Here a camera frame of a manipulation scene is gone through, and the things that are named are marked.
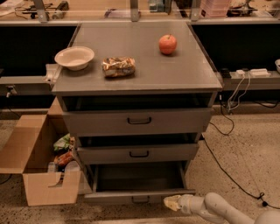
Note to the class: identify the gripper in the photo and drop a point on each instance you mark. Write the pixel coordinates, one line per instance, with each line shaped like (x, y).
(185, 202)

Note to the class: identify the grey bottom drawer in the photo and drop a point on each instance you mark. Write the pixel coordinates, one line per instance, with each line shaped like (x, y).
(137, 183)

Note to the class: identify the grey drawer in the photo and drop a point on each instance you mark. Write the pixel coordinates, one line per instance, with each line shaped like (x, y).
(137, 183)
(136, 149)
(129, 115)

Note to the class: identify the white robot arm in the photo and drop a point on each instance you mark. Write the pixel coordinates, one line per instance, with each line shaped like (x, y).
(212, 207)

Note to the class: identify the grey drawer cabinet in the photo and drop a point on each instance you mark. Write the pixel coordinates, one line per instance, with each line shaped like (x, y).
(185, 71)

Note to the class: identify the grey middle drawer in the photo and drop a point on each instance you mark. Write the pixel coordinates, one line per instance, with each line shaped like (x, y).
(136, 149)

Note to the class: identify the grey top drawer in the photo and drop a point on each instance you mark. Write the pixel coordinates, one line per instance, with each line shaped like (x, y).
(129, 115)

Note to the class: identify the orange snack bag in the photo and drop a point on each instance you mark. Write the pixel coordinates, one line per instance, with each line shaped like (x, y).
(64, 159)

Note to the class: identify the green snack bag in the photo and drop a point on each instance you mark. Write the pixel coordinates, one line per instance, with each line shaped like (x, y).
(63, 143)

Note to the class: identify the shiny snack bag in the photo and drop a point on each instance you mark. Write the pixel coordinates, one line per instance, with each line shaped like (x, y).
(118, 67)

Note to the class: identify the white power strip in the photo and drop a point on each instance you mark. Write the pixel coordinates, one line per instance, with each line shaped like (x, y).
(256, 73)

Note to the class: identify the open cardboard box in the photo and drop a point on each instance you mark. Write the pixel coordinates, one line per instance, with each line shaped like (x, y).
(29, 151)

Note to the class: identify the red apple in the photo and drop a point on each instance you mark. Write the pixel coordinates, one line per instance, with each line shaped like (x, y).
(167, 44)

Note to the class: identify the white paper bowl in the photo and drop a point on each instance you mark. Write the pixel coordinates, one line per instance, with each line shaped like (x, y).
(74, 58)

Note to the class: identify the pink storage bin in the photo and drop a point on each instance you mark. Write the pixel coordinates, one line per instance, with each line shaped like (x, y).
(214, 8)

